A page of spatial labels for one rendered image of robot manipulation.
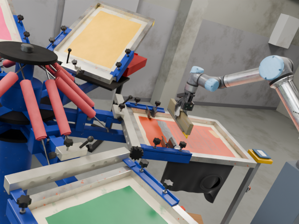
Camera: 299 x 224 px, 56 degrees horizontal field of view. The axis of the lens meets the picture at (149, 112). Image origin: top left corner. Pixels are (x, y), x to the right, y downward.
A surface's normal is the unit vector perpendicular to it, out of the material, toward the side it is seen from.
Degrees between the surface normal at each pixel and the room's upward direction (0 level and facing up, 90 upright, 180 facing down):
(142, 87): 90
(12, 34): 32
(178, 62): 90
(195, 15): 90
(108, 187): 0
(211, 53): 90
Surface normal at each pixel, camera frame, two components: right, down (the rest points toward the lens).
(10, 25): 0.59, -0.50
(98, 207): 0.28, -0.88
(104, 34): 0.10, -0.58
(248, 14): 0.46, 0.48
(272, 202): -0.84, -0.04
